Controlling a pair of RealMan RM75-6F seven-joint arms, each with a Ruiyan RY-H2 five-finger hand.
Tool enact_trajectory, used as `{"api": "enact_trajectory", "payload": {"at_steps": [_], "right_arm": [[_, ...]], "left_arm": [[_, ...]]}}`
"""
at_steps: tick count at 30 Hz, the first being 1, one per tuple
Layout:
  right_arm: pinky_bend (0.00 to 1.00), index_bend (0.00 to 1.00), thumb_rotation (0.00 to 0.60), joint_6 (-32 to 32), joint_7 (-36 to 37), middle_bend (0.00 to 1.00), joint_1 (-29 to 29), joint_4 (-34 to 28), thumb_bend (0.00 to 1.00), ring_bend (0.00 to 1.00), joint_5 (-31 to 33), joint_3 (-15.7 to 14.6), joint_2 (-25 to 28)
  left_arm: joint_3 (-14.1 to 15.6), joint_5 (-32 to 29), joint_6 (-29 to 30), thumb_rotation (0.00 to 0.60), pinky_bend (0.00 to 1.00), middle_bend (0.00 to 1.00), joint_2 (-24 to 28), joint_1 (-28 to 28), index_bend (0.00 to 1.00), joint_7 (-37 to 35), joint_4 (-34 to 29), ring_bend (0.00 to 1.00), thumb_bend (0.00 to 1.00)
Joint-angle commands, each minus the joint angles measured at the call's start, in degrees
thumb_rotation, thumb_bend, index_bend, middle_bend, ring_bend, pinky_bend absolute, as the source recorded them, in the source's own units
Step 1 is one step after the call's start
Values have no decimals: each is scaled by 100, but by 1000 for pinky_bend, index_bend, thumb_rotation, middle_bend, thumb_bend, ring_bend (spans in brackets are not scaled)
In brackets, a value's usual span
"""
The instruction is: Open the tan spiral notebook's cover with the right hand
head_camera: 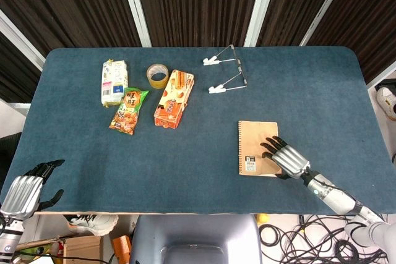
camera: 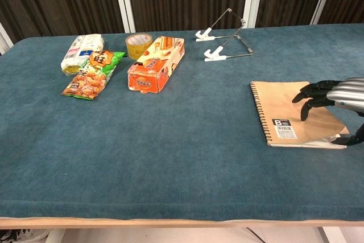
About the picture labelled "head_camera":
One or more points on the clear packing tape roll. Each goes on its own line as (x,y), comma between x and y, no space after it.
(157,76)

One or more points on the blue felt table mat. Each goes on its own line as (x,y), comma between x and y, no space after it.
(185,152)

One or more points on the orange biscuit box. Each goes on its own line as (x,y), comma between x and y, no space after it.
(173,100)

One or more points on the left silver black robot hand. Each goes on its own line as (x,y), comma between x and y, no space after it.
(23,194)

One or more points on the white yellow snack packet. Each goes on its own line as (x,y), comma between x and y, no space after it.
(114,83)

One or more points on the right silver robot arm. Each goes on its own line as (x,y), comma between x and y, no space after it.
(343,202)

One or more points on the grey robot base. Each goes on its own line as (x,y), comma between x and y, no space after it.
(195,239)

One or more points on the green orange snack bag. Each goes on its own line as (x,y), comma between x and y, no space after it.
(128,111)

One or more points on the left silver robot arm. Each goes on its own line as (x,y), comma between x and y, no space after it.
(9,239)

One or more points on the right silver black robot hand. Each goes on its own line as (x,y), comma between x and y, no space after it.
(288,160)

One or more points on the white sneaker black stripes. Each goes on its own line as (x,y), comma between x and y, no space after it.
(92,222)

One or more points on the brown kraft notebook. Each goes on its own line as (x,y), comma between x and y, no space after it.
(256,146)

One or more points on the orange foam block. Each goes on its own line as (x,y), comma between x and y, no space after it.
(121,248)

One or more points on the cardboard box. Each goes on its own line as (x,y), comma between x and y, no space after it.
(83,249)

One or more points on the small yellow object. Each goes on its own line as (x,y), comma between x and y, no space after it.
(261,218)

